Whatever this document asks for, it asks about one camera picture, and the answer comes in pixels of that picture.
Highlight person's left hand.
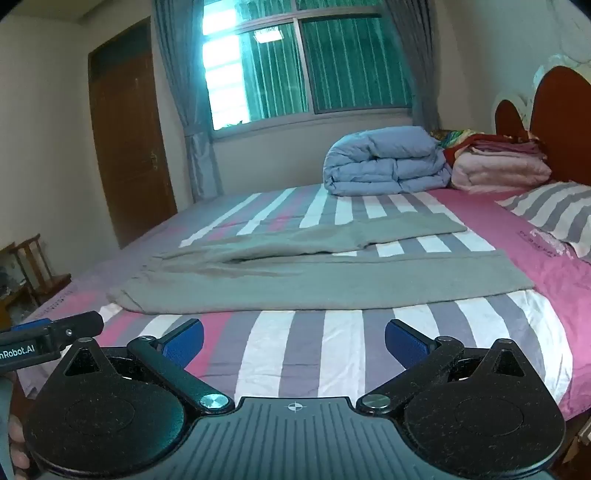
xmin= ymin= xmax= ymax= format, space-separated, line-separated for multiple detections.
xmin=8 ymin=414 xmax=30 ymax=470

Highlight folded pink blanket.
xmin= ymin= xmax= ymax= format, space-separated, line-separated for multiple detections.
xmin=451 ymin=139 xmax=552 ymax=193

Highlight brown wooden chair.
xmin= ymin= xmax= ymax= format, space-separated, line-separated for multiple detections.
xmin=10 ymin=234 xmax=72 ymax=306

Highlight red wooden headboard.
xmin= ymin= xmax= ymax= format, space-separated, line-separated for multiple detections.
xmin=493 ymin=66 xmax=591 ymax=185

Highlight striped pink grey bedsheet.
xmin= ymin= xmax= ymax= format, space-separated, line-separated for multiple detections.
xmin=35 ymin=185 xmax=590 ymax=418

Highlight window with green glass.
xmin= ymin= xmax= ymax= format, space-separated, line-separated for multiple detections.
xmin=202 ymin=1 xmax=413 ymax=132

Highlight colourful folded cloth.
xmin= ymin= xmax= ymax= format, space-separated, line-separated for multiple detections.
xmin=430 ymin=129 xmax=480 ymax=149

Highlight grey pants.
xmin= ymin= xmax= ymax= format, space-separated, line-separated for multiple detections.
xmin=107 ymin=212 xmax=534 ymax=315

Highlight grey blue curtain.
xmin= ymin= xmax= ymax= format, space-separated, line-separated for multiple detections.
xmin=152 ymin=0 xmax=222 ymax=201
xmin=384 ymin=0 xmax=441 ymax=131

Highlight right grey blue curtain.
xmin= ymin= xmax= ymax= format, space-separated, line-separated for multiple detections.
xmin=384 ymin=0 xmax=441 ymax=131

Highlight striped grey white pillow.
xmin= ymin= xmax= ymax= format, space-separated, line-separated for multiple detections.
xmin=497 ymin=182 xmax=591 ymax=263

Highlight folded blue grey duvet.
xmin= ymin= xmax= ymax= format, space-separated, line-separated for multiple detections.
xmin=322 ymin=126 xmax=452 ymax=196

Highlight brown wooden door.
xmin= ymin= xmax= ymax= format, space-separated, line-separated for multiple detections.
xmin=88 ymin=18 xmax=177 ymax=248

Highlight left grey blue curtain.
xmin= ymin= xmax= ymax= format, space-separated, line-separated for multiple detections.
xmin=152 ymin=0 xmax=222 ymax=201

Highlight dark wooden side table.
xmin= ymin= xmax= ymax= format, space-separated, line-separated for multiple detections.
xmin=1 ymin=242 xmax=38 ymax=329

